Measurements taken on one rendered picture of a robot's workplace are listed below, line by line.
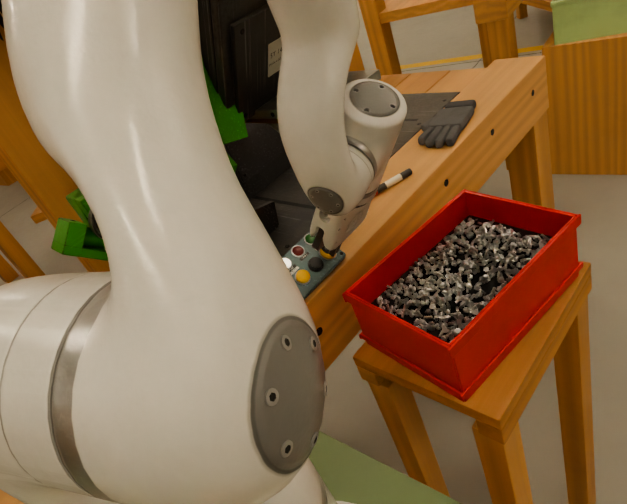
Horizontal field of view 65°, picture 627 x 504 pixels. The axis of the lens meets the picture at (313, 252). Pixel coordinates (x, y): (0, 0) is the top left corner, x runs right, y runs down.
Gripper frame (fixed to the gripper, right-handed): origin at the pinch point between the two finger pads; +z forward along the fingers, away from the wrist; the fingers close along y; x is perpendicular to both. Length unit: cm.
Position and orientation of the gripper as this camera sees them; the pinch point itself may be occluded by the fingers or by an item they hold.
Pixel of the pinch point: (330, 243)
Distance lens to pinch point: 85.1
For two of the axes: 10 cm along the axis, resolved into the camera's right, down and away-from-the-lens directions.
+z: -1.3, 5.2, 8.4
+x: -7.7, -5.9, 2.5
